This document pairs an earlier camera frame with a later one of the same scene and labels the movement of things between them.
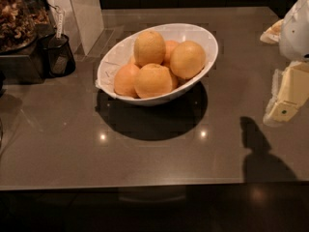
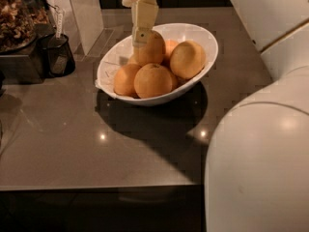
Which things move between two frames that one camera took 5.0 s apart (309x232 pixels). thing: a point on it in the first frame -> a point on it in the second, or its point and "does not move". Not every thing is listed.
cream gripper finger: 290,93 -> 144,17
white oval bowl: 122,51 does not move
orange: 149,48 does not move
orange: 187,59 does not move
